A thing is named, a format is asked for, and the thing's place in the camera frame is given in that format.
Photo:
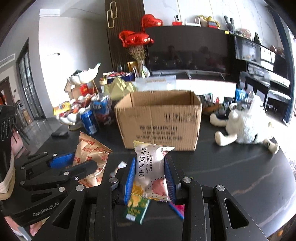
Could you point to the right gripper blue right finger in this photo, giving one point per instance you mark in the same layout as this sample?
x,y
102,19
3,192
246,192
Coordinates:
x,y
175,180

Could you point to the pink snack packet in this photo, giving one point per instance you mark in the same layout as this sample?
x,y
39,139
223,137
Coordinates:
x,y
178,209

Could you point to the white tv cabinet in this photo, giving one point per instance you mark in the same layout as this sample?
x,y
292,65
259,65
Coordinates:
x,y
219,89

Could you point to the small white red camera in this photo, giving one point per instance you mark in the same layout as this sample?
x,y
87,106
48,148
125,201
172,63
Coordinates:
x,y
177,21

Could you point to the black piano bench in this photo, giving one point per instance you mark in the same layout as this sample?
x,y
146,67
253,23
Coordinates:
x,y
278,101

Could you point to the person's left hand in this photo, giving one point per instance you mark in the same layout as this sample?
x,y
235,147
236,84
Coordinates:
x,y
15,227

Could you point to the orange white chip bag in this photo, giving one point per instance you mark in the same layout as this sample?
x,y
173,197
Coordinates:
x,y
90,149

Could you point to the black upright piano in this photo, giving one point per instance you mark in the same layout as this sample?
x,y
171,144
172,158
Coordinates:
x,y
256,66

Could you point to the large black television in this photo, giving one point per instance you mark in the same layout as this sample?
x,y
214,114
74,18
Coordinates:
x,y
190,52

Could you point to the dark bowl of snacks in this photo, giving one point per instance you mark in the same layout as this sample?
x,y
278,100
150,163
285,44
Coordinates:
x,y
215,105

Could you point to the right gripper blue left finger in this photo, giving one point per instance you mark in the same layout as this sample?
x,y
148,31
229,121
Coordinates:
x,y
125,176

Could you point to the silver Denmas cheese ball packet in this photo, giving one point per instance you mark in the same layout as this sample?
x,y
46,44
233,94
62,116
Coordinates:
x,y
149,181

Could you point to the blue soda can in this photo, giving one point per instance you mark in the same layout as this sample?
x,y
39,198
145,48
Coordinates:
x,y
89,122

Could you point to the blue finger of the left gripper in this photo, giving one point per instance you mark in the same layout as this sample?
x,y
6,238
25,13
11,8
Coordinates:
x,y
55,177
38,163

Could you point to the red heart balloon upper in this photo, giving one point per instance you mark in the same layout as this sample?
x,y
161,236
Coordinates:
x,y
149,21

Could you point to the clear plastic bag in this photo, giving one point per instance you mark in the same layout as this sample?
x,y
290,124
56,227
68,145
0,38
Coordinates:
x,y
159,83

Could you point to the yellow mountain shaped ornament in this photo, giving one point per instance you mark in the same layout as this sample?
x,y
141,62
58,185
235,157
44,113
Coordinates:
x,y
118,89

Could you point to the blue M&M snack box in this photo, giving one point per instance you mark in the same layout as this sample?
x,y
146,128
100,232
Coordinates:
x,y
101,107

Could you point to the brown cardboard box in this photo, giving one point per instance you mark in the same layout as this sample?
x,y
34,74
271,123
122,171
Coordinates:
x,y
167,118

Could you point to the white plush toy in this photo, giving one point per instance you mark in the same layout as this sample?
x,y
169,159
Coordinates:
x,y
249,126

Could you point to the grey bunny plush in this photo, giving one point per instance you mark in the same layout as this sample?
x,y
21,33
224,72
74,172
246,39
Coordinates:
x,y
230,24

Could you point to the dried flowers in vase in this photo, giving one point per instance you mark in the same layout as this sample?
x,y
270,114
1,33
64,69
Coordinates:
x,y
139,54

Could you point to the green biscuit packet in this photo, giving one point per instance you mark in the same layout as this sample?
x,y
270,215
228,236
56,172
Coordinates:
x,y
137,205

